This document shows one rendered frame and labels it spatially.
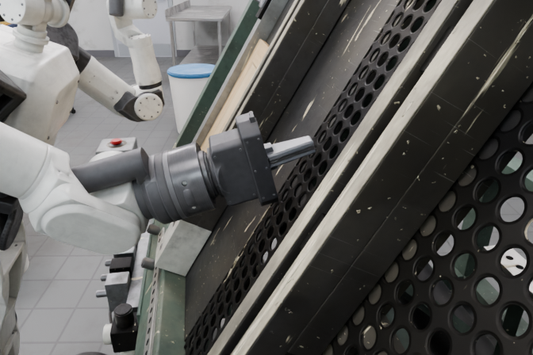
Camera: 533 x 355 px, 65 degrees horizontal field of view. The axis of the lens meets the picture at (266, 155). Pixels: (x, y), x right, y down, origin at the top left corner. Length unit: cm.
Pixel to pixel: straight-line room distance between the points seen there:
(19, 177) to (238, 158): 23
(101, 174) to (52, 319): 183
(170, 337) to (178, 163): 40
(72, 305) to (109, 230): 184
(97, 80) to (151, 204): 71
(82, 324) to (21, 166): 177
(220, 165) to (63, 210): 17
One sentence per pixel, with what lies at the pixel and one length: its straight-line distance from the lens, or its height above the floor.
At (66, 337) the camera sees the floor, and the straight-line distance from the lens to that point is 219.
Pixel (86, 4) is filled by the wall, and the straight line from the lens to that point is 841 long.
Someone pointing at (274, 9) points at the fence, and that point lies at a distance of 118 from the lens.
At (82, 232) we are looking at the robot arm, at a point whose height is 122.
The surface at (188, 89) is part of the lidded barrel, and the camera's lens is 391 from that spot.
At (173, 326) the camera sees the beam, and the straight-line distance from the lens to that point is 83.
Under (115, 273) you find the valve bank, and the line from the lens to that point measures 118.
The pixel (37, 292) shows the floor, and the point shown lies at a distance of 248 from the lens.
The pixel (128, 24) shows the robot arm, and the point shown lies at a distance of 125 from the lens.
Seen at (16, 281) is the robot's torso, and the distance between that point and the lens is 130.
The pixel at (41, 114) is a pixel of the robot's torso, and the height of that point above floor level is 124.
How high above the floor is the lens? 148
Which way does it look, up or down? 24 degrees down
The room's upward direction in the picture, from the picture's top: straight up
